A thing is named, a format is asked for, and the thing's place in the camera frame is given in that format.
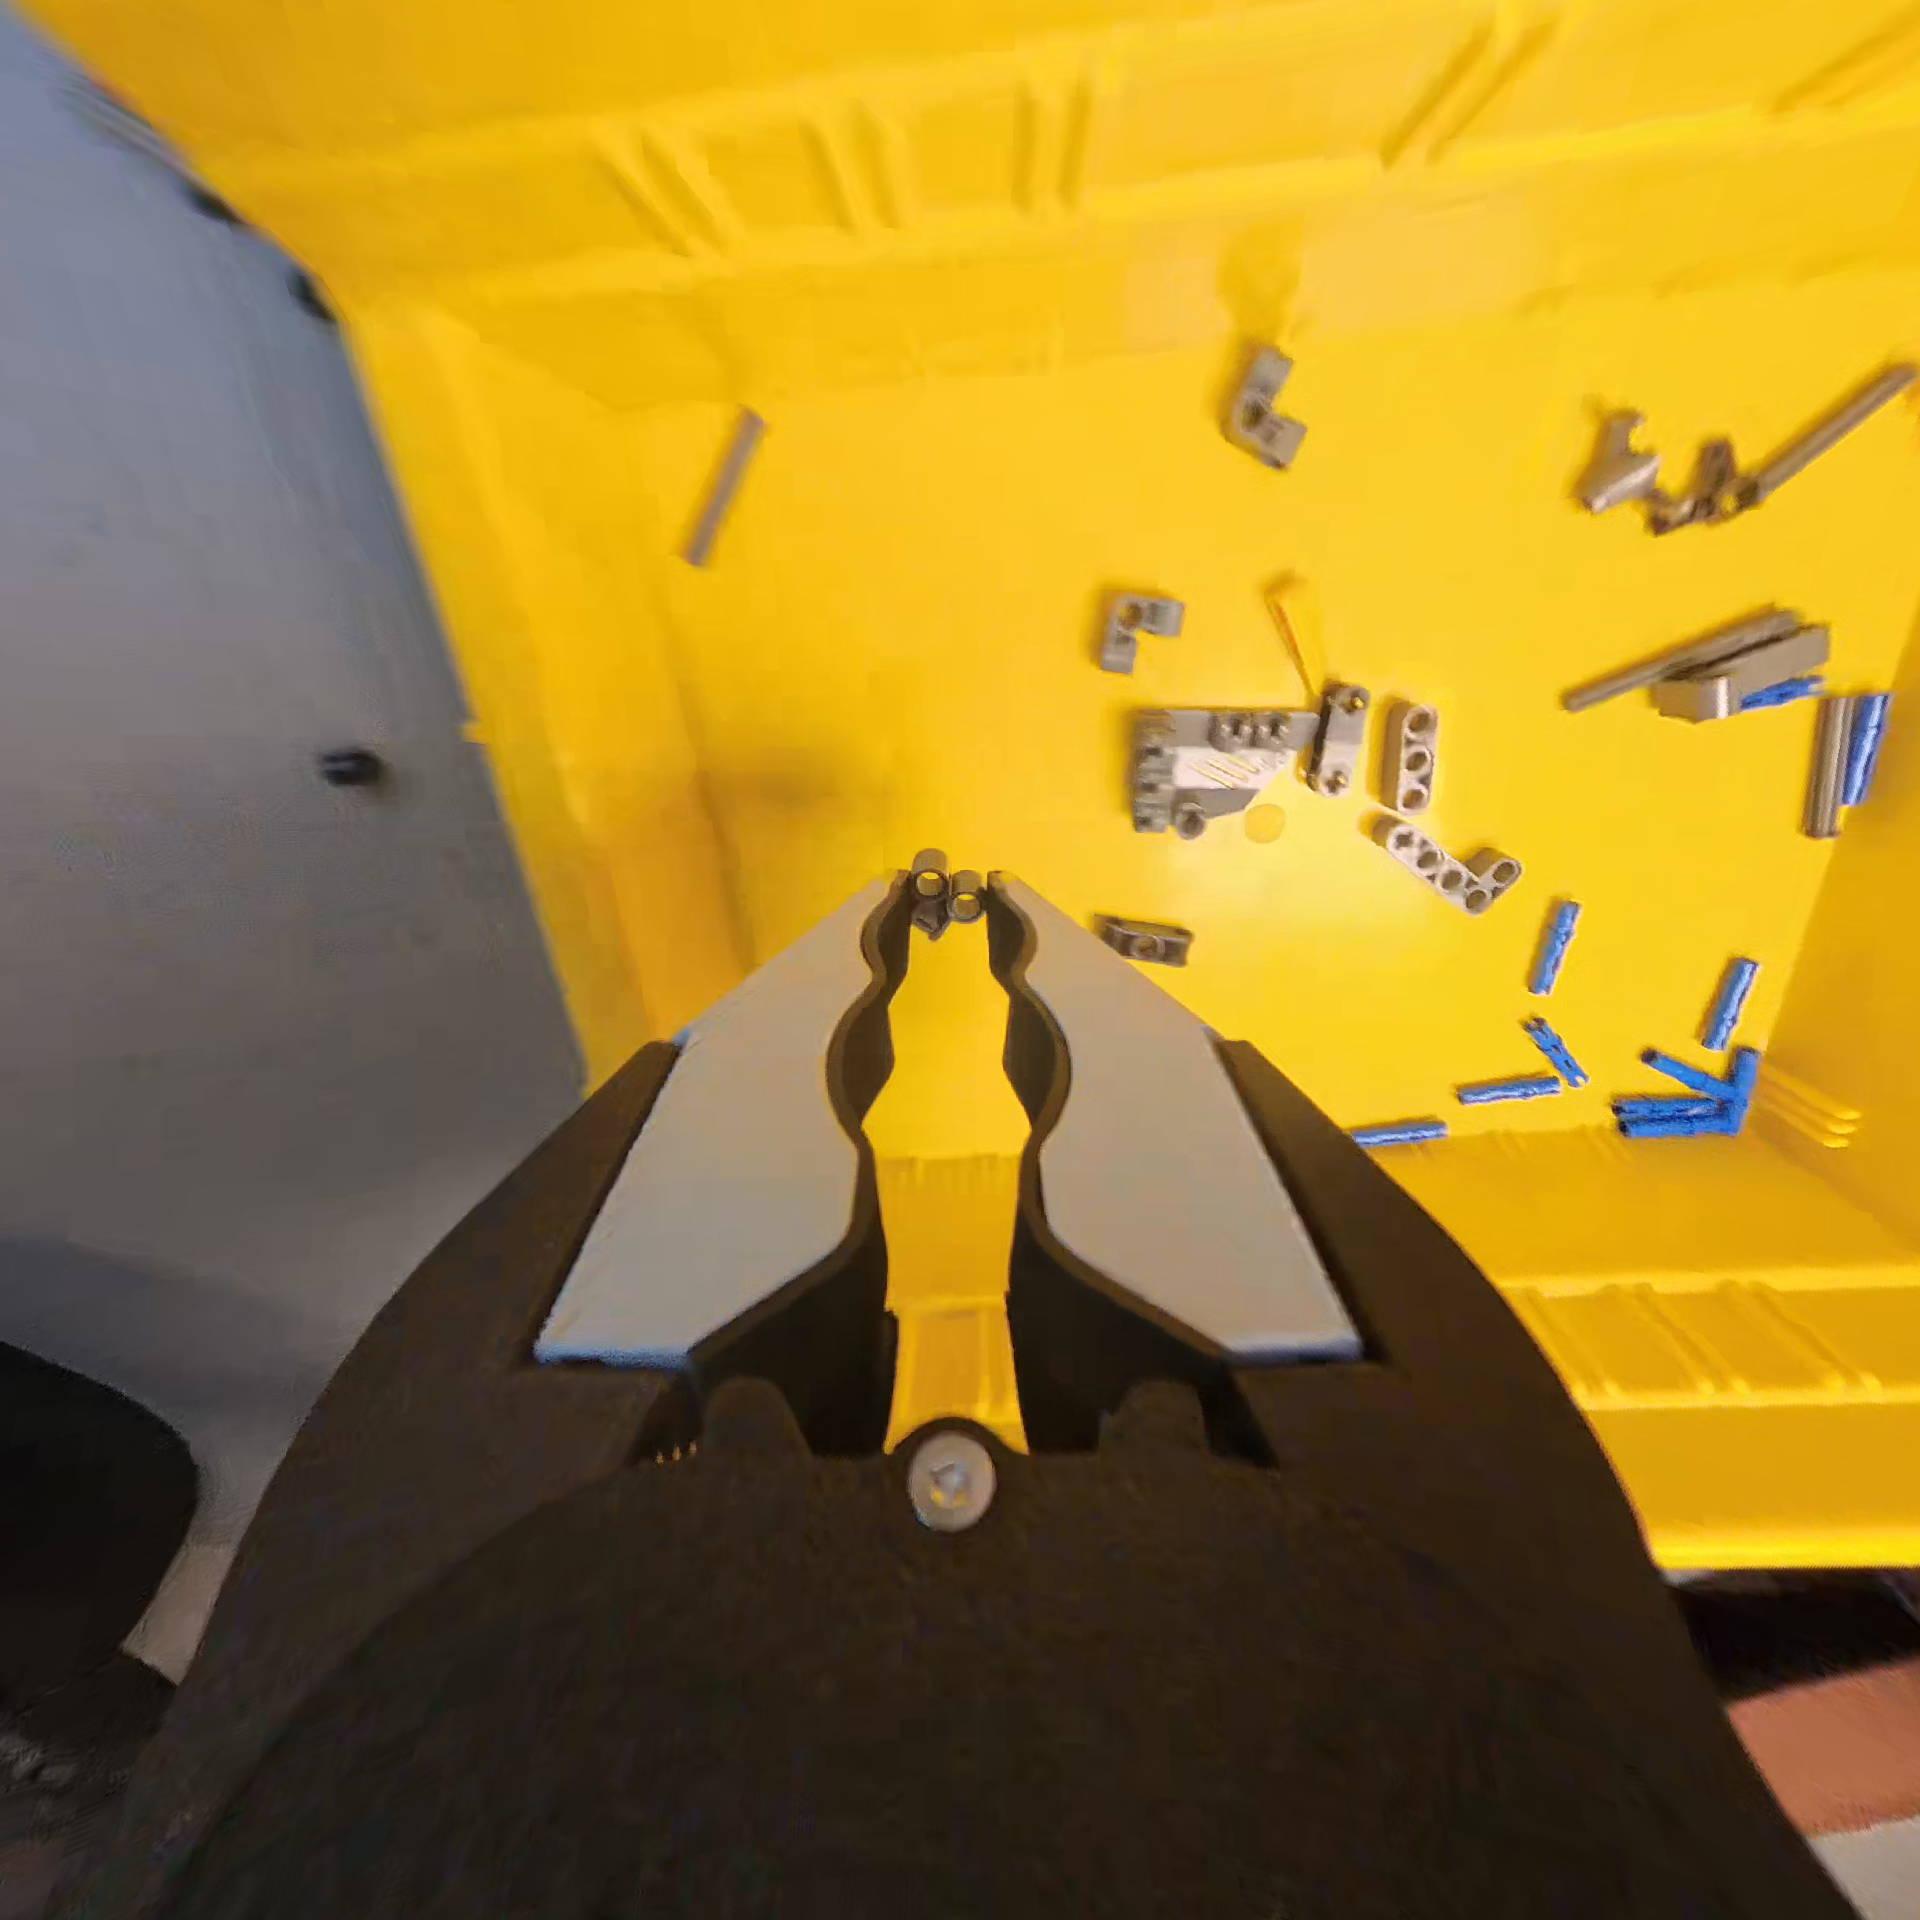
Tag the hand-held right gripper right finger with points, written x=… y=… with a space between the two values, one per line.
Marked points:
x=1184 y=1184

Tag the group of grey brick pieces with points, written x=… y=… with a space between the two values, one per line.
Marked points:
x=1201 y=751

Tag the yellow plastic bin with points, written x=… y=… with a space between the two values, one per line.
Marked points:
x=975 y=600

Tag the grey double-hole connector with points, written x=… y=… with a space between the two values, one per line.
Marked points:
x=944 y=897

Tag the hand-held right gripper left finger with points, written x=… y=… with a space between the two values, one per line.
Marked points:
x=720 y=1184

